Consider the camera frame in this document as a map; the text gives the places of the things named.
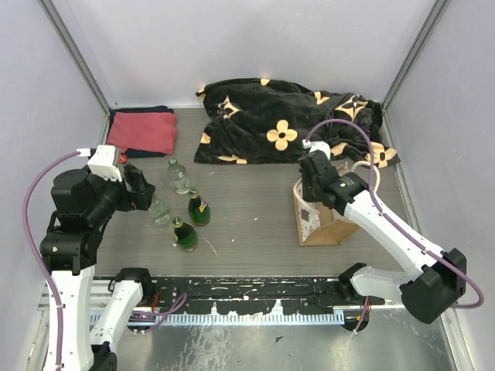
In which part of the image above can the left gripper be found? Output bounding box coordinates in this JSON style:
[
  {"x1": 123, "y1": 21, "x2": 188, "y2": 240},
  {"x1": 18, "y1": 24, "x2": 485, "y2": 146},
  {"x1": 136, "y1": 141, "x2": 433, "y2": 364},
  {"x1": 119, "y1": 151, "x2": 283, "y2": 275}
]
[{"x1": 86, "y1": 163, "x2": 155, "y2": 224}]

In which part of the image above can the canvas tote bag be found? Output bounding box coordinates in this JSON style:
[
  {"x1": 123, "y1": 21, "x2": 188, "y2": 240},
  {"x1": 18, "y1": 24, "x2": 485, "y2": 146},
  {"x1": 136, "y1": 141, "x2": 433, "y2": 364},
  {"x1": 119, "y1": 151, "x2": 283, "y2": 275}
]
[{"x1": 292, "y1": 161, "x2": 370, "y2": 247}]

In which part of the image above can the green bottle front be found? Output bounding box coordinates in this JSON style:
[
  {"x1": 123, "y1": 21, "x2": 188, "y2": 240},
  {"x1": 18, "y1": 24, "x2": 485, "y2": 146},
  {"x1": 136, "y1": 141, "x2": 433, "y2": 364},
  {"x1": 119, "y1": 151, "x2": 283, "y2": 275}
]
[{"x1": 172, "y1": 216, "x2": 199, "y2": 251}]

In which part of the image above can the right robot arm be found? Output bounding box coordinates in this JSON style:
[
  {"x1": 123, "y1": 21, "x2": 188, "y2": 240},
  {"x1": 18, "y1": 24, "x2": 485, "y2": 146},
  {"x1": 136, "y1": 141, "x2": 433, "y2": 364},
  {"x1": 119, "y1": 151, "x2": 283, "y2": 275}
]
[{"x1": 298, "y1": 150, "x2": 467, "y2": 324}]

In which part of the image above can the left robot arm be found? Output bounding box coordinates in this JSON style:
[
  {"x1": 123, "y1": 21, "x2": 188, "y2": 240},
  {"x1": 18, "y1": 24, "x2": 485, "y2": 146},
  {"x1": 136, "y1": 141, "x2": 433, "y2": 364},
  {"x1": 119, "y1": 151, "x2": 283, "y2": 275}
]
[{"x1": 40, "y1": 163, "x2": 155, "y2": 370}]

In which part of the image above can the clear glass bottle near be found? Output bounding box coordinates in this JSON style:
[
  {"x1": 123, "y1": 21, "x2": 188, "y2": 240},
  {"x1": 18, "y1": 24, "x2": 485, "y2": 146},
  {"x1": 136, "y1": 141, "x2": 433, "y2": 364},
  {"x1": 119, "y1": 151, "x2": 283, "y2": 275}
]
[{"x1": 148, "y1": 194, "x2": 171, "y2": 225}]

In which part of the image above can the clear glass bottle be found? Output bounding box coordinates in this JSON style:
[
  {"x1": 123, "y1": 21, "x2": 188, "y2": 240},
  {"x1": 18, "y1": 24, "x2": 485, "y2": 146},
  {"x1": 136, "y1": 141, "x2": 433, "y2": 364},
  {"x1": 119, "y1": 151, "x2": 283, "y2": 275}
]
[
  {"x1": 167, "y1": 158, "x2": 191, "y2": 195},
  {"x1": 148, "y1": 194, "x2": 171, "y2": 225}
]

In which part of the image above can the dark navy folded cloth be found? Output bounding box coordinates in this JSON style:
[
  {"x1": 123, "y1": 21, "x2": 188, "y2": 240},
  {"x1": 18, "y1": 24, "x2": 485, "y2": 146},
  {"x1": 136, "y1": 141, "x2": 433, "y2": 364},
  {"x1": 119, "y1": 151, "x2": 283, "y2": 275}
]
[{"x1": 107, "y1": 106, "x2": 175, "y2": 158}]

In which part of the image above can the clear glass bottle far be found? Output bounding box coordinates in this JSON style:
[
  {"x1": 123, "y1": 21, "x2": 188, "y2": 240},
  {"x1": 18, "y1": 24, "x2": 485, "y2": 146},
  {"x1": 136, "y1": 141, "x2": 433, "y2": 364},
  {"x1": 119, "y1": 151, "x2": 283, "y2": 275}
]
[{"x1": 167, "y1": 158, "x2": 191, "y2": 195}]

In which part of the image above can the red folded cloth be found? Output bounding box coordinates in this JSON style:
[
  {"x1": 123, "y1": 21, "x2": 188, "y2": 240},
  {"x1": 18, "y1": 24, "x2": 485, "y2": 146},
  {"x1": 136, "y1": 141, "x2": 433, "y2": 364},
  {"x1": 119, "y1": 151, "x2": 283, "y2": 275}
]
[{"x1": 107, "y1": 112, "x2": 177, "y2": 155}]

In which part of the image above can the green bottle yellow label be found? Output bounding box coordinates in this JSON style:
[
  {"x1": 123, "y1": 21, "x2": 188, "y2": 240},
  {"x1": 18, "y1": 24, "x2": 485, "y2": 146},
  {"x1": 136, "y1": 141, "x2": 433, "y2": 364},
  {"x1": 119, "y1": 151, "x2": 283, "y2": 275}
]
[{"x1": 188, "y1": 188, "x2": 211, "y2": 226}]

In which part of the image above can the black floral blanket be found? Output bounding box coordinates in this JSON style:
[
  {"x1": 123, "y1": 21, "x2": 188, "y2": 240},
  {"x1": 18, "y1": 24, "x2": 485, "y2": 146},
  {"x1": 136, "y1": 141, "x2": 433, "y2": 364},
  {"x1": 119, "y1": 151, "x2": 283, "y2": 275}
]
[{"x1": 194, "y1": 78, "x2": 400, "y2": 168}]

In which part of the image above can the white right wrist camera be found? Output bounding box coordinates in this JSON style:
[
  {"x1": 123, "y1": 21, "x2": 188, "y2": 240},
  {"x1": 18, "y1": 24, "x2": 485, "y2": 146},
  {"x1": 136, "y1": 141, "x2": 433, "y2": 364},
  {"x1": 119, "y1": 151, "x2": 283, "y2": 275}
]
[{"x1": 302, "y1": 139, "x2": 332, "y2": 160}]

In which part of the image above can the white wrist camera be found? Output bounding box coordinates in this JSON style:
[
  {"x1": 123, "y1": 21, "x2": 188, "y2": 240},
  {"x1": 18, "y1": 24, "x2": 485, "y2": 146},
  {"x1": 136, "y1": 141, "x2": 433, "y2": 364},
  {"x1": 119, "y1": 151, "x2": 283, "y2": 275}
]
[
  {"x1": 77, "y1": 145, "x2": 123, "y2": 182},
  {"x1": 302, "y1": 139, "x2": 332, "y2": 160}
]

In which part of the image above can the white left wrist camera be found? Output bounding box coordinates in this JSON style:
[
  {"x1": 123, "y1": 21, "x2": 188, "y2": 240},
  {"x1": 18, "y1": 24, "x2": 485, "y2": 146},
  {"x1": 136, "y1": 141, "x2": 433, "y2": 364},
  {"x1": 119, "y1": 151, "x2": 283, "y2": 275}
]
[{"x1": 77, "y1": 145, "x2": 123, "y2": 182}]

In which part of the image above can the white slotted cable duct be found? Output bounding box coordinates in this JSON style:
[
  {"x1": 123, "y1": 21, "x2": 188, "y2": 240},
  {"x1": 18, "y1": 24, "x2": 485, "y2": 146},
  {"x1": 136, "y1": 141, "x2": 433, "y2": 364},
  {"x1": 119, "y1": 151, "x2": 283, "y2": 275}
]
[{"x1": 89, "y1": 311, "x2": 345, "y2": 328}]

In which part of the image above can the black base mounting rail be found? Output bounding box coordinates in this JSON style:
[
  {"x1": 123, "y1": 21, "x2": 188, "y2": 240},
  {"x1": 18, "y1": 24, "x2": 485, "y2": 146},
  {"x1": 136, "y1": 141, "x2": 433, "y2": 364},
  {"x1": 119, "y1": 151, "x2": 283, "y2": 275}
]
[{"x1": 110, "y1": 274, "x2": 374, "y2": 316}]

